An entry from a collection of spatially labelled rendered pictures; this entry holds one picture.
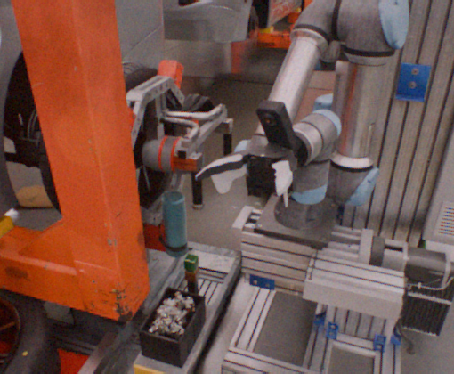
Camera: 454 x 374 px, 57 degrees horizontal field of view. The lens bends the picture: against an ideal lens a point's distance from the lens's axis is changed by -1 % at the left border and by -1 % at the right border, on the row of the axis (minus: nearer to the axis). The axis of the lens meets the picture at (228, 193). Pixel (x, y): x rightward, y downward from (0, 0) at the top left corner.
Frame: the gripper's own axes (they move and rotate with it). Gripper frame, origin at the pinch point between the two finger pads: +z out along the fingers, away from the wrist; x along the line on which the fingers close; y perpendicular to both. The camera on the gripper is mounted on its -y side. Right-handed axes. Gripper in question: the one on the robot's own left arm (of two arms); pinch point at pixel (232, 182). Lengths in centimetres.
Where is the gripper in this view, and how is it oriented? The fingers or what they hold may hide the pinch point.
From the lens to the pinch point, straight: 63.3
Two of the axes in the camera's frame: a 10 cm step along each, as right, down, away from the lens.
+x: -8.2, -1.7, 5.5
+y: 1.1, 8.9, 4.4
